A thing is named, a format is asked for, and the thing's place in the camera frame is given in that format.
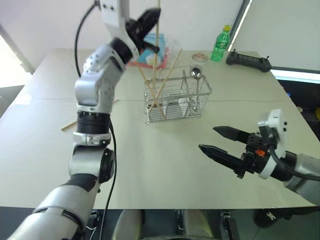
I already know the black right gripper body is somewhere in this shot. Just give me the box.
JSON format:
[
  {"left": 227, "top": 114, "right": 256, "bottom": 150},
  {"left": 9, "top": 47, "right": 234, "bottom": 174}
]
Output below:
[{"left": 236, "top": 132, "right": 272, "bottom": 180}]

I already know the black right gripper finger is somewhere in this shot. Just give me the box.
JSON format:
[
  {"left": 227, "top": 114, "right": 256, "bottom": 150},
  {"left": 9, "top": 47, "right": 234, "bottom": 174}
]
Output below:
[
  {"left": 212, "top": 126, "right": 251, "bottom": 144},
  {"left": 198, "top": 144, "right": 243, "bottom": 173}
]

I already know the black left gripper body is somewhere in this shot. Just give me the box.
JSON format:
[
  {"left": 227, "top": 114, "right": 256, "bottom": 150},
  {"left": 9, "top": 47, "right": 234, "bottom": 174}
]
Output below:
[{"left": 124, "top": 18, "right": 148, "bottom": 53}]

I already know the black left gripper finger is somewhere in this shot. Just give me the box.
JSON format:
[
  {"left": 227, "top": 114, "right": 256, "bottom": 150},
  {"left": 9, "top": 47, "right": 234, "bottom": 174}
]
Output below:
[
  {"left": 138, "top": 7, "right": 162, "bottom": 35},
  {"left": 142, "top": 41, "right": 160, "bottom": 53}
]

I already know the wooden chopstick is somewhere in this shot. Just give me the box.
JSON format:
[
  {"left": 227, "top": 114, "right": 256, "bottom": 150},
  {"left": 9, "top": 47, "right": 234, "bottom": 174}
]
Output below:
[
  {"left": 151, "top": 0, "right": 162, "bottom": 87},
  {"left": 148, "top": 48, "right": 183, "bottom": 115},
  {"left": 135, "top": 63, "right": 167, "bottom": 120},
  {"left": 60, "top": 99, "right": 120, "bottom": 132}
]

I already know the metal spoon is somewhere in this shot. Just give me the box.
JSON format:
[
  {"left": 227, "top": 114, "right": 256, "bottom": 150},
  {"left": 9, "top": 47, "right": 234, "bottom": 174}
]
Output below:
[{"left": 190, "top": 66, "right": 203, "bottom": 113}]

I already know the blue pink tissue packet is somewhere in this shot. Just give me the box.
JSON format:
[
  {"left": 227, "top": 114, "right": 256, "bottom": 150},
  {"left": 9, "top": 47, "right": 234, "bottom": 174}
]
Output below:
[{"left": 127, "top": 32, "right": 173, "bottom": 70}]

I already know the small round dish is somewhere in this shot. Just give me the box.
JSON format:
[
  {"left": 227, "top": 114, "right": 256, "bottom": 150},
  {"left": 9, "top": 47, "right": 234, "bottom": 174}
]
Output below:
[{"left": 191, "top": 52, "right": 209, "bottom": 64}]

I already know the dark rounded shape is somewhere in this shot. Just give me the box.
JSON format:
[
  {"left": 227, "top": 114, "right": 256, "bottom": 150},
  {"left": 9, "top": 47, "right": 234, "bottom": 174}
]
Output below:
[{"left": 252, "top": 206, "right": 303, "bottom": 229}]

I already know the green plastic bottle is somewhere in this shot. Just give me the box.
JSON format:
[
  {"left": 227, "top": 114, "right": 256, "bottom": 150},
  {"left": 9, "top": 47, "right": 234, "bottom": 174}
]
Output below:
[{"left": 210, "top": 24, "right": 231, "bottom": 62}]

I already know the black remote controller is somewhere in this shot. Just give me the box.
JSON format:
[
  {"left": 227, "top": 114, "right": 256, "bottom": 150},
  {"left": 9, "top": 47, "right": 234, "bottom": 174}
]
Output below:
[{"left": 225, "top": 49, "right": 273, "bottom": 73}]

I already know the black side furniture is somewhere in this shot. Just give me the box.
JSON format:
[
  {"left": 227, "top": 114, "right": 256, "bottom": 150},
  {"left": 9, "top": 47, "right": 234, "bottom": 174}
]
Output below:
[{"left": 274, "top": 74, "right": 320, "bottom": 141}]

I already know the grey robot torso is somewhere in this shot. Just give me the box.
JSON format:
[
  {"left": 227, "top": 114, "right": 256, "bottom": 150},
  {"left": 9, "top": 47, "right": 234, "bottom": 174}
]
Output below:
[{"left": 111, "top": 209, "right": 241, "bottom": 240}]

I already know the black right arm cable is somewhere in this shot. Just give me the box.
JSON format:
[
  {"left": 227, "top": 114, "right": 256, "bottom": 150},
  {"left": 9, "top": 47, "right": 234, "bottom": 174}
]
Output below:
[{"left": 268, "top": 146, "right": 320, "bottom": 181}]

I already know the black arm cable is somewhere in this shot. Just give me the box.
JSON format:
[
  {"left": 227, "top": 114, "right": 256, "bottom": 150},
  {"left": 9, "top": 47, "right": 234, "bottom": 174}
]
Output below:
[
  {"left": 268, "top": 146, "right": 320, "bottom": 181},
  {"left": 74, "top": 0, "right": 118, "bottom": 240}
]

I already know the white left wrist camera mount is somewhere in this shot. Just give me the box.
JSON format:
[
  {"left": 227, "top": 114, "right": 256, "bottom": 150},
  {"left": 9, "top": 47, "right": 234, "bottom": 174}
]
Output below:
[{"left": 98, "top": 0, "right": 141, "bottom": 55}]

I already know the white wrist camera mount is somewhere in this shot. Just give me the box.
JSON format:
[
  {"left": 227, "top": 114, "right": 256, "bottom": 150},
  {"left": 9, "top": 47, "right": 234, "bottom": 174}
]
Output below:
[
  {"left": 257, "top": 108, "right": 288, "bottom": 180},
  {"left": 98, "top": 0, "right": 141, "bottom": 55}
]

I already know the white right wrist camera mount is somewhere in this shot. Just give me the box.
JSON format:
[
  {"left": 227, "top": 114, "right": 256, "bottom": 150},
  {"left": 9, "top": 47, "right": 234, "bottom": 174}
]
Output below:
[{"left": 257, "top": 108, "right": 288, "bottom": 180}]

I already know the silver wire basket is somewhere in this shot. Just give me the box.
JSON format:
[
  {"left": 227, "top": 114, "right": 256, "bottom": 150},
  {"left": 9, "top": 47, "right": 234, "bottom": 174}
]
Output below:
[{"left": 143, "top": 74, "right": 213, "bottom": 126}]

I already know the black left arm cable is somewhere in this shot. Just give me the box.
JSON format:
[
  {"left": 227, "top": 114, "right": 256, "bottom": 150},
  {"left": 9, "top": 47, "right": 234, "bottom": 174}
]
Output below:
[{"left": 74, "top": 0, "right": 118, "bottom": 240}]

